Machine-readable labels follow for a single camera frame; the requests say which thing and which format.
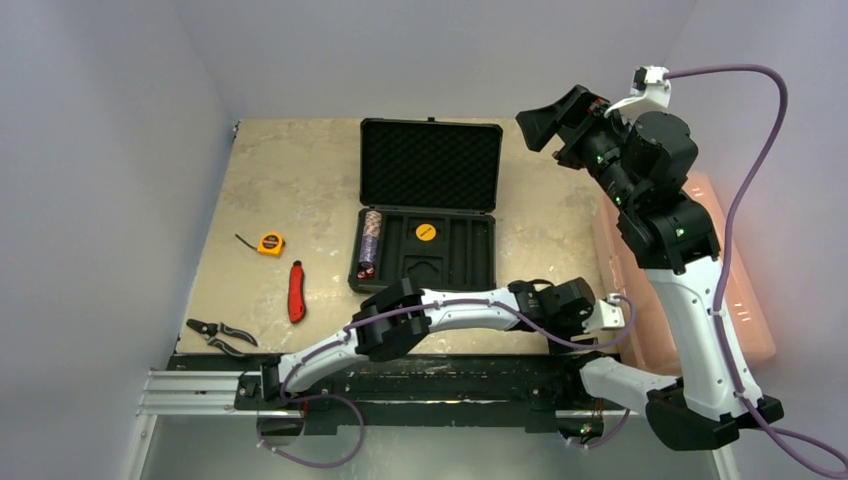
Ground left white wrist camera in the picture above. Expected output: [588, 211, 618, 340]
[581, 293, 626, 334]

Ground yellow dealer button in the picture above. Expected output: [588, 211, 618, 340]
[415, 223, 438, 242]

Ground red black folding knife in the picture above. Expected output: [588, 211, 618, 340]
[287, 260, 307, 324]

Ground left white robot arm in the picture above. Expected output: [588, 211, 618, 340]
[259, 278, 596, 409]

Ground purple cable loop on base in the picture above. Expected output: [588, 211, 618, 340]
[256, 394, 368, 469]

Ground pink translucent plastic bin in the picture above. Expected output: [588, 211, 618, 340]
[593, 194, 776, 376]

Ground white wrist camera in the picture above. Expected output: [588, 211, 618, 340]
[603, 66, 671, 122]
[581, 293, 626, 334]

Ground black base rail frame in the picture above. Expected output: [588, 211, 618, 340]
[137, 354, 624, 443]

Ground yellow tape measure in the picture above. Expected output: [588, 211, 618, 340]
[234, 232, 286, 258]

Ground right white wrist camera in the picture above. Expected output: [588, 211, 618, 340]
[603, 66, 671, 122]

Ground purple poker chip stack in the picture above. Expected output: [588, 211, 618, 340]
[358, 233, 380, 266]

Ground black poker set case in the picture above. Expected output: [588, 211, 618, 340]
[347, 118, 503, 294]

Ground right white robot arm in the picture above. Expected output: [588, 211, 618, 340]
[516, 86, 784, 451]

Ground black grey wire strippers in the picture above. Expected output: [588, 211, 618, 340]
[185, 318, 259, 358]

